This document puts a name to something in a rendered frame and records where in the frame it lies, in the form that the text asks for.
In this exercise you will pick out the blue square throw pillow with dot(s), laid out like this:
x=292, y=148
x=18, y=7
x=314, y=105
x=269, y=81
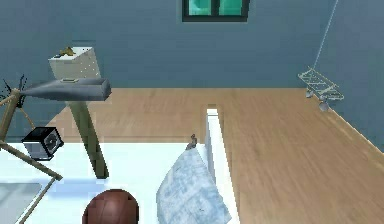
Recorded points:
x=191, y=193

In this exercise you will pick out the small grey figurine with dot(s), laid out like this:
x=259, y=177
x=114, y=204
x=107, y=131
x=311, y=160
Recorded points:
x=191, y=143

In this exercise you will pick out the white bed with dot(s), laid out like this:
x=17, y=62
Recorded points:
x=133, y=160

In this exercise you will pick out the dark framed window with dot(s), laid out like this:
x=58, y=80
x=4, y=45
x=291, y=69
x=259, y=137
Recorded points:
x=215, y=8

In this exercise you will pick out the white chest of drawers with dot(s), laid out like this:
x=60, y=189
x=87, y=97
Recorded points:
x=78, y=66

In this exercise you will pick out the brown ball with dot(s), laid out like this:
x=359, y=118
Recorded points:
x=111, y=208

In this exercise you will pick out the yellow figurine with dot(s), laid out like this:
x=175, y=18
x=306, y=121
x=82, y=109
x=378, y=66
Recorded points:
x=68, y=51

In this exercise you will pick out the black and white box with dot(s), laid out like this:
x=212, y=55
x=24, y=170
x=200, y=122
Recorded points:
x=41, y=143

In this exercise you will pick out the black spiky plant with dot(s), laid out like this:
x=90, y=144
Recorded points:
x=20, y=85

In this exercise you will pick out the wooden tripod stand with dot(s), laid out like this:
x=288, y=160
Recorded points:
x=8, y=113

